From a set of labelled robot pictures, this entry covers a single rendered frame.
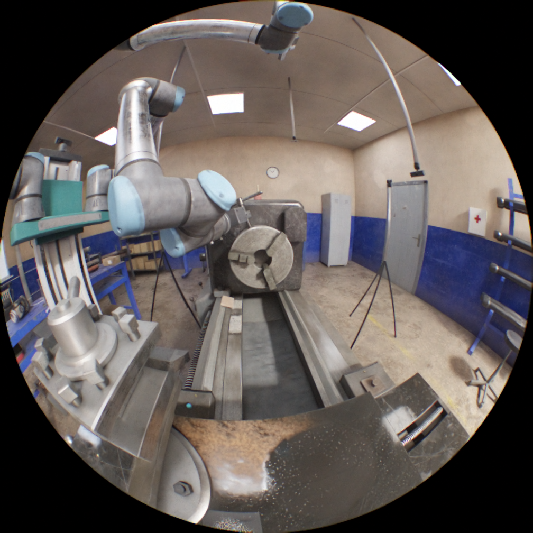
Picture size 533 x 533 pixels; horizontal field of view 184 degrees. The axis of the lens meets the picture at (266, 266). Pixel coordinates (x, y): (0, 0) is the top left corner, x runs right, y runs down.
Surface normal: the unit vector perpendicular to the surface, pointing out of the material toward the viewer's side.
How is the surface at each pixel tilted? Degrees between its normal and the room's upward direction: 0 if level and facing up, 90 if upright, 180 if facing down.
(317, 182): 90
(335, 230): 90
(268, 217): 90
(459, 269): 90
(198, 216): 129
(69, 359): 0
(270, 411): 16
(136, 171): 62
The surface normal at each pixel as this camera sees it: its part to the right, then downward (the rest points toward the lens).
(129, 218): 0.73, 0.62
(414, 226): -0.99, 0.05
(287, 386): -0.02, -0.84
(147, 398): -0.01, -0.95
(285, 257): 0.11, 0.30
